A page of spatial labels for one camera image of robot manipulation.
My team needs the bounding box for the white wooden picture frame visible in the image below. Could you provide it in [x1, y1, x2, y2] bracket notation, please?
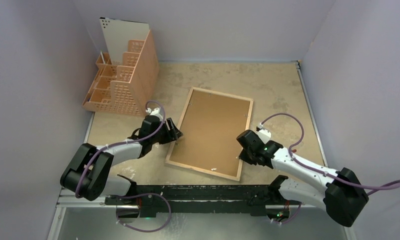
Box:
[164, 86, 254, 182]

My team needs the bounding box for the brown cardboard backing board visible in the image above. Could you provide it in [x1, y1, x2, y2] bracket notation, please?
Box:
[169, 90, 251, 178]

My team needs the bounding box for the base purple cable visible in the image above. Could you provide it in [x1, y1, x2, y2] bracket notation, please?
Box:
[271, 202, 302, 226]
[115, 193, 172, 233]

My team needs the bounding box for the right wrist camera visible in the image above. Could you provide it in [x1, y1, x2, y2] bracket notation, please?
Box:
[256, 122, 271, 143]

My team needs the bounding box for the aluminium table frame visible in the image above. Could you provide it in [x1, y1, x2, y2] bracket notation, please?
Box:
[50, 62, 361, 235]

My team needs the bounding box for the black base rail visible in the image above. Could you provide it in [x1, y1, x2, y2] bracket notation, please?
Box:
[105, 175, 288, 218]

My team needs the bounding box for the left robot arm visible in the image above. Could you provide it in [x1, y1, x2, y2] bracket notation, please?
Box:
[59, 113, 183, 205]

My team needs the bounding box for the orange plastic file organizer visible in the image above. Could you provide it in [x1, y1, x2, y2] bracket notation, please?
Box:
[82, 30, 159, 117]

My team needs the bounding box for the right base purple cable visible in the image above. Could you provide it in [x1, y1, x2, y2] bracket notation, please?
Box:
[271, 202, 302, 226]

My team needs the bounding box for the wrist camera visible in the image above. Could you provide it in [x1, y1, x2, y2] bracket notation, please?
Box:
[256, 122, 271, 143]
[146, 107, 165, 118]

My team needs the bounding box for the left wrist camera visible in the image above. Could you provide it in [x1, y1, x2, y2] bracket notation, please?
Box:
[146, 107, 165, 118]

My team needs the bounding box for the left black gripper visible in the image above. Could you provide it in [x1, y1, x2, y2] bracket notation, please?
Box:
[150, 118, 182, 145]

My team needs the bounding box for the beige perforated folder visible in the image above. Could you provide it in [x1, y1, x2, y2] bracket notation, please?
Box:
[99, 17, 150, 65]

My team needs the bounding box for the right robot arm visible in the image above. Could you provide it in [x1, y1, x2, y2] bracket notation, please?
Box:
[236, 129, 369, 227]

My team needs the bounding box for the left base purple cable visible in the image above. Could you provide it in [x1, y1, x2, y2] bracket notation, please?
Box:
[115, 193, 172, 233]

